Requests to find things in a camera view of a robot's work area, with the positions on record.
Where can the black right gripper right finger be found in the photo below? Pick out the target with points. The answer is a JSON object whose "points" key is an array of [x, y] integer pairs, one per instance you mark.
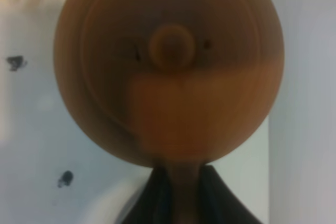
{"points": [[216, 202]]}

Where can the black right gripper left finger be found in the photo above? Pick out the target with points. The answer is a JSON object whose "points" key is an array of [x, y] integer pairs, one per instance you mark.
{"points": [[155, 202]]}

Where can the brown clay teapot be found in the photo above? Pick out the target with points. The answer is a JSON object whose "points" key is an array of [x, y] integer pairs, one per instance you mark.
{"points": [[175, 83]]}

